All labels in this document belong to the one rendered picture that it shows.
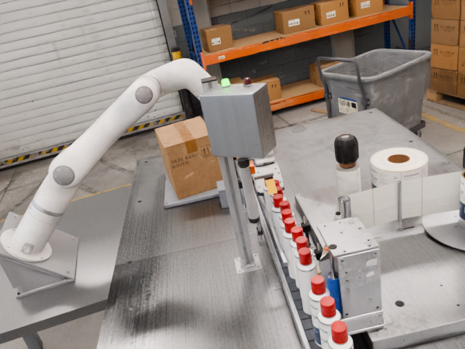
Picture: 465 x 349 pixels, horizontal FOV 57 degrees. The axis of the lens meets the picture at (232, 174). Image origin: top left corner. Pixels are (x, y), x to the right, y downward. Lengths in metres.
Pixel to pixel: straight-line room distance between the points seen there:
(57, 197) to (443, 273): 1.29
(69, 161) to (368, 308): 1.04
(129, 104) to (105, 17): 4.12
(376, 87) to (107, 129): 2.52
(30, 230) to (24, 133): 4.23
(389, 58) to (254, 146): 3.31
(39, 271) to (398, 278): 1.24
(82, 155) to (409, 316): 1.13
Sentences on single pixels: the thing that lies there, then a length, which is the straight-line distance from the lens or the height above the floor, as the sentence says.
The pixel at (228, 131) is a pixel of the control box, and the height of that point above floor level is 1.37.
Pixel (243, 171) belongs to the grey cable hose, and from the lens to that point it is 1.22.
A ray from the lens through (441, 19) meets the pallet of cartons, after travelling 5.05.
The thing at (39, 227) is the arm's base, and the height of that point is 1.07.
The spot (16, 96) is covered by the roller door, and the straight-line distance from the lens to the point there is 5.81.
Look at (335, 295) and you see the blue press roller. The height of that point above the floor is 1.01.
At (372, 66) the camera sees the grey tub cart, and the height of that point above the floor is 0.65.
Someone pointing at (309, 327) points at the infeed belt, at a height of 0.88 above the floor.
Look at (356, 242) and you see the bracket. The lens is 1.07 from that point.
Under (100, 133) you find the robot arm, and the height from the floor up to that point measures 1.35.
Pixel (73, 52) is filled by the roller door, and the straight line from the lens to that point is 5.62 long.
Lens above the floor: 1.78
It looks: 26 degrees down
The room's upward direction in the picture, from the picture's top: 12 degrees counter-clockwise
